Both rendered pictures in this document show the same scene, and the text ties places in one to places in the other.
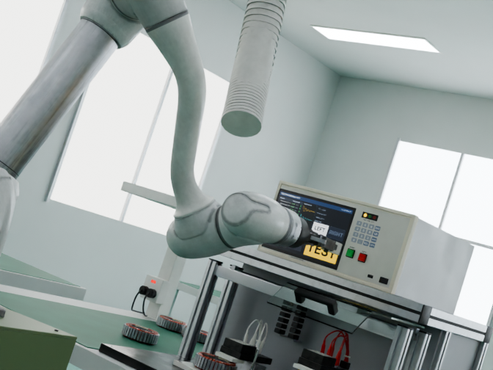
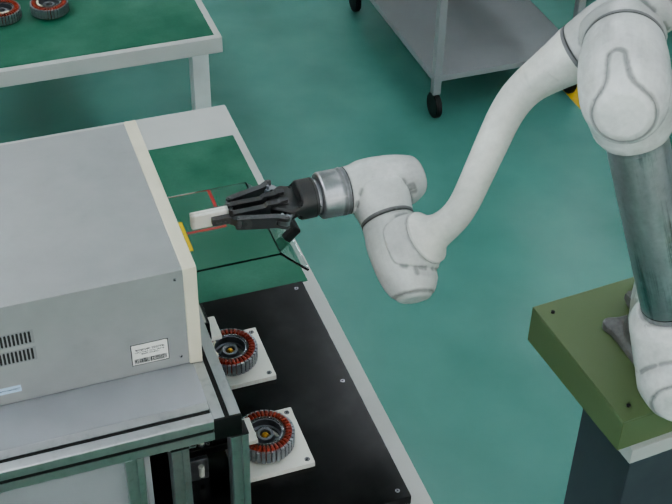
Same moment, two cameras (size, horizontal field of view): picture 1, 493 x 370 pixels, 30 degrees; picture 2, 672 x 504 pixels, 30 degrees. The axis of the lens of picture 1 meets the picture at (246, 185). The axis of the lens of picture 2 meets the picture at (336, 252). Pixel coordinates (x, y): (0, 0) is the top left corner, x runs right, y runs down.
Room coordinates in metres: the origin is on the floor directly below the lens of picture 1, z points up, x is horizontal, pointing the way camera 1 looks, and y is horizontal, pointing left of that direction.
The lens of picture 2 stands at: (3.69, 0.86, 2.57)
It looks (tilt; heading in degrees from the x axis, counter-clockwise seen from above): 39 degrees down; 211
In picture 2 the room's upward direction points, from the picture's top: 1 degrees clockwise
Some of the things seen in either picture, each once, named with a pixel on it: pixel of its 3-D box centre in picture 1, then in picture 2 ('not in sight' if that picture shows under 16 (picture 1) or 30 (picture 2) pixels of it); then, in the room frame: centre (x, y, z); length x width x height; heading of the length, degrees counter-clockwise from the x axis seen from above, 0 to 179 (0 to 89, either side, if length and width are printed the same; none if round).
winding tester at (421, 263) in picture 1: (367, 247); (54, 257); (2.54, -0.38, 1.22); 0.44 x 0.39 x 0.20; 51
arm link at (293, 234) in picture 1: (280, 226); (329, 193); (2.09, -0.10, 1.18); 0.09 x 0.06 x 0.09; 51
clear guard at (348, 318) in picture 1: (347, 315); (210, 238); (2.18, -0.32, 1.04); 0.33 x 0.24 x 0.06; 141
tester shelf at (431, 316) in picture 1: (349, 289); (65, 317); (2.55, -0.36, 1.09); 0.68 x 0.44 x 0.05; 51
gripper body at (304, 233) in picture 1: (297, 233); (292, 201); (2.15, -0.15, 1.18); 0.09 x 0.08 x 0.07; 141
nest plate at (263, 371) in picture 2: not in sight; (230, 360); (2.22, -0.26, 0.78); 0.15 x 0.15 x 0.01; 51
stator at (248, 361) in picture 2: not in sight; (230, 351); (2.22, -0.26, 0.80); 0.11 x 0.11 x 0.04
